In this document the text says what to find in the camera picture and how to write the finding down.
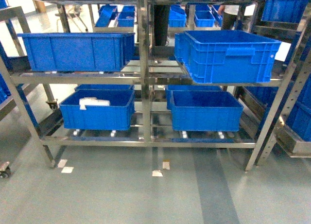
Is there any blue crate lower right shelf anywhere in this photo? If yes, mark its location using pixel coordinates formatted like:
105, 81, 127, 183
170, 90, 243, 132

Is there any blue crate shelf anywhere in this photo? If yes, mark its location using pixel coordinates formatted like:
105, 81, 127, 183
170, 90, 243, 132
18, 33, 135, 72
174, 30, 281, 84
60, 89, 135, 131

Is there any stainless steel shelf rack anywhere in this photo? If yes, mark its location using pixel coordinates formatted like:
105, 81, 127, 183
0, 0, 311, 170

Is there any blue crate lower left shelf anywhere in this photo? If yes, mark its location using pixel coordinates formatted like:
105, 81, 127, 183
60, 89, 135, 131

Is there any blue crate upper left shelf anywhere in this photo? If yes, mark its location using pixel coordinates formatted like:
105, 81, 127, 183
18, 33, 135, 72

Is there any blue crate upper right shelf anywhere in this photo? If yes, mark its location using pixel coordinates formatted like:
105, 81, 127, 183
174, 30, 281, 84

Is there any white foam piece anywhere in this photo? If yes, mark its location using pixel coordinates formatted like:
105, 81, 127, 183
79, 97, 110, 110

